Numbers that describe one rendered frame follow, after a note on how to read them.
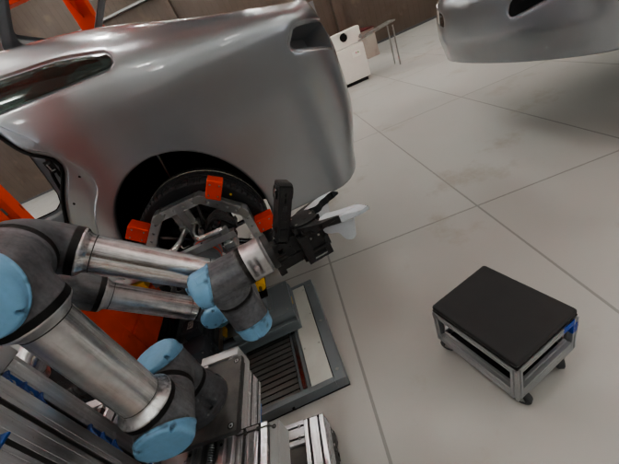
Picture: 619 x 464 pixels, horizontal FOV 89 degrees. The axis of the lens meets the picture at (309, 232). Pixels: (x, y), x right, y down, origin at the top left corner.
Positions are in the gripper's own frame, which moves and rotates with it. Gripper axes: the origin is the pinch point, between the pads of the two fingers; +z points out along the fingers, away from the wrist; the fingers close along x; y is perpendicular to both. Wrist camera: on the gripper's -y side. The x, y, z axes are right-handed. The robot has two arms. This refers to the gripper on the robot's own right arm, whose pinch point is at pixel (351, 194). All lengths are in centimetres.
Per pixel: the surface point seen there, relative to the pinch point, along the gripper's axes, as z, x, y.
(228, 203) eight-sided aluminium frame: -26, -90, 9
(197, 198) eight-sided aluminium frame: -37, -90, 1
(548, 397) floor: 49, -12, 123
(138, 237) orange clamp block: -69, -96, 5
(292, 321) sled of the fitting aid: -30, -104, 94
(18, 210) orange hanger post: -247, -374, -35
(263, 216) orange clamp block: -15, -91, 23
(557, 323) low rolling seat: 59, -12, 89
